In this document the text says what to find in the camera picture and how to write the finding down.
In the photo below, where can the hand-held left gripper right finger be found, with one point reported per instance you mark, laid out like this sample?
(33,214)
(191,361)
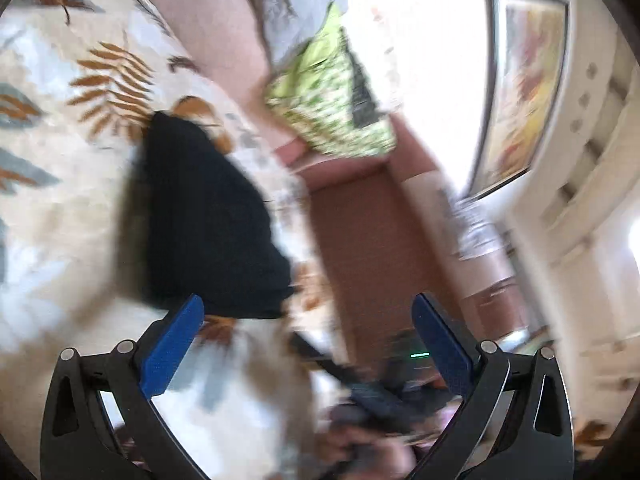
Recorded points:
(442,345)

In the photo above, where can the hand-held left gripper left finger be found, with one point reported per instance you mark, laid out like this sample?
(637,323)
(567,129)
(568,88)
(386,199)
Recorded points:
(172,345)

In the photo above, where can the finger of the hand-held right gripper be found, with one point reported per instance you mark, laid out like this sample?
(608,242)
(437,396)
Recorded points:
(330,365)

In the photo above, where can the black pants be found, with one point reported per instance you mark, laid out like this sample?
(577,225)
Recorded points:
(210,220)

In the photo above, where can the person's right hand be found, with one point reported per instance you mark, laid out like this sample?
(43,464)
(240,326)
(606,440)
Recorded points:
(385,452)

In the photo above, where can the crumpled silver cloth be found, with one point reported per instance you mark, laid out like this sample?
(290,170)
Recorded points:
(475,230)

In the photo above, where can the leaf print blanket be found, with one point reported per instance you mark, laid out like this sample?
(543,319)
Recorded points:
(60,240)

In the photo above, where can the green patterned pillow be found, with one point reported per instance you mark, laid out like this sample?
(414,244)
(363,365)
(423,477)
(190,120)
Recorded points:
(325,95)

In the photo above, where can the pink sofa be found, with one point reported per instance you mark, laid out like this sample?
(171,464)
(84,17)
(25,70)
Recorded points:
(215,25)

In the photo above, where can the grey quilted cloth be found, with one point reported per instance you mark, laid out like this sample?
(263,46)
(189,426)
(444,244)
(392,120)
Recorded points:
(295,0)

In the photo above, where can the white wall shelf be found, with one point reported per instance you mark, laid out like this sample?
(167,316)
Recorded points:
(590,200)

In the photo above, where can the framed wall picture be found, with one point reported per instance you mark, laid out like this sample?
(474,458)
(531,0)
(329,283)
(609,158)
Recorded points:
(520,90)

